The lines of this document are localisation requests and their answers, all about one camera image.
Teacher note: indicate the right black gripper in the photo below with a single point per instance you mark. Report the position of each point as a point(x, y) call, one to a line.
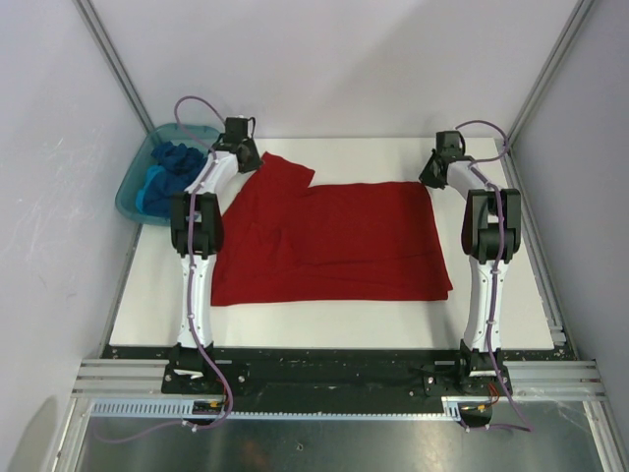
point(427, 175)

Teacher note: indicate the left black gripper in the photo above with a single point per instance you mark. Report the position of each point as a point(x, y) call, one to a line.
point(257, 160)

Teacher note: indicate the red t shirt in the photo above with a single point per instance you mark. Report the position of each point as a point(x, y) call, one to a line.
point(288, 240)

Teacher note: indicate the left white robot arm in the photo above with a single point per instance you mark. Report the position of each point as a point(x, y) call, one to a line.
point(197, 230)

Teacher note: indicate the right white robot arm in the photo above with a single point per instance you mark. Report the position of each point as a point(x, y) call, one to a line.
point(490, 235)

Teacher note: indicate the teal plastic bin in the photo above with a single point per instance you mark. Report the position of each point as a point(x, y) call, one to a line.
point(190, 135)

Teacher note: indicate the dark blue t shirt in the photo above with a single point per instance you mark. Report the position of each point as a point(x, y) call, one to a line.
point(182, 165)

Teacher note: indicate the light blue t shirt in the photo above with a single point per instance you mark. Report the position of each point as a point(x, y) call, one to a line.
point(150, 193)

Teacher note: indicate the right aluminium frame post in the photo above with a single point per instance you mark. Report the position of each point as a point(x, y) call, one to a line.
point(569, 33)

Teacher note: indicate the aluminium frame post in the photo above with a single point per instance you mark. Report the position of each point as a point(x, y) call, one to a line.
point(569, 33)
point(104, 43)

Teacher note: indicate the left aluminium frame post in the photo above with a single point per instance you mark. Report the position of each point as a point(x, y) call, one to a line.
point(104, 43)

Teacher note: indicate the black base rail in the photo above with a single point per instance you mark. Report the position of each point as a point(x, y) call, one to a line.
point(340, 380)

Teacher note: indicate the grey slotted cable duct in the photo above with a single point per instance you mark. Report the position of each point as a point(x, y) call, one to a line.
point(200, 409)

